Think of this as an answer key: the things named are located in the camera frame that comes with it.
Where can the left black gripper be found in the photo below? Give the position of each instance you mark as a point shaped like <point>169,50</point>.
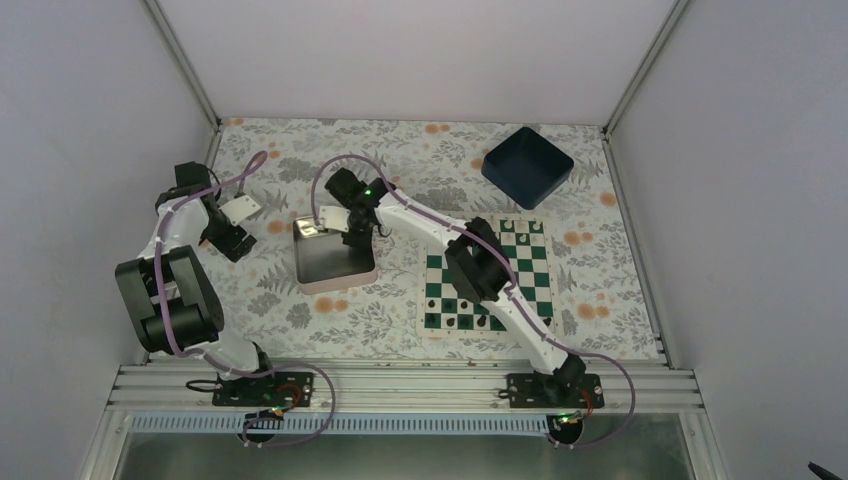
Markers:
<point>227,243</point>

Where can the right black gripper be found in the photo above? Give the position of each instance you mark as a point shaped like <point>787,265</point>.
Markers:
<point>364,240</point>

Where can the metal tin of chess pieces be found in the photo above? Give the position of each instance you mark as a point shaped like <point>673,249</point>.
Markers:
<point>323,263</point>

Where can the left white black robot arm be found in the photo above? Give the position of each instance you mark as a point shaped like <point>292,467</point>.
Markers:
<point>169,298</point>

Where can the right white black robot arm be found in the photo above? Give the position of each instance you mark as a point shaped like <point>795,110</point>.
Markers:
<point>480,270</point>

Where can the green white chess board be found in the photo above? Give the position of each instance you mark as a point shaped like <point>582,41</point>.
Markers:
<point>442,314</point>

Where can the floral patterned table mat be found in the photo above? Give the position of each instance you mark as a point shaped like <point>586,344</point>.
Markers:
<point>597,301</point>

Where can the dark blue square bin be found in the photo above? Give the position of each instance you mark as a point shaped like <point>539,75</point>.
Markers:
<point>527,167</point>

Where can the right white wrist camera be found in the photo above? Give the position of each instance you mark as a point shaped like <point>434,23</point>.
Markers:
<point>333,218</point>

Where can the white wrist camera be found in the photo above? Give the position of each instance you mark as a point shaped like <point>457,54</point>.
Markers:
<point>333,218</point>
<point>240,208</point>

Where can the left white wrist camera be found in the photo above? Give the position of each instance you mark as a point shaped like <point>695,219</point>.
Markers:
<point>240,208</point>

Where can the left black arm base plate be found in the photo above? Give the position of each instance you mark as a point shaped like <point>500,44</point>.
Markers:
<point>280,390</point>

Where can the aluminium front rail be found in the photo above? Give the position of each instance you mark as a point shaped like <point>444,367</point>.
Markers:
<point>448,386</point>

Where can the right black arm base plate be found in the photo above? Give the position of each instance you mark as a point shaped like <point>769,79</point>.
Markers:
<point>530,391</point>

